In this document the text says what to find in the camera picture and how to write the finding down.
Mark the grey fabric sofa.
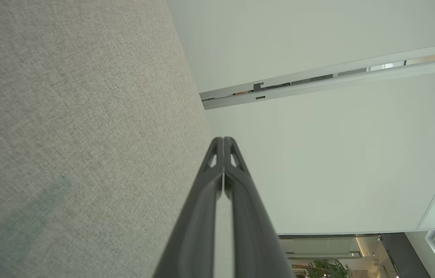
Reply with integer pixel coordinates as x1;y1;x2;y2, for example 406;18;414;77
0;0;238;278

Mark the dark door frame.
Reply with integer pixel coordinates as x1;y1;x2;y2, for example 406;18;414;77
380;232;431;278

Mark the green potted plant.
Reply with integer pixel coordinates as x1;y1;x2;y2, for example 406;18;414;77
306;258;352;278

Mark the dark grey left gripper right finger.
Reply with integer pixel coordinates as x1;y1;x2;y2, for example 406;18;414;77
223;136;296;278

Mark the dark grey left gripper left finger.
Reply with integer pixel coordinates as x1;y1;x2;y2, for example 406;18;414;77
152;137;224;278

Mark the grey partition post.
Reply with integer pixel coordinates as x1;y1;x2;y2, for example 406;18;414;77
199;41;435;111

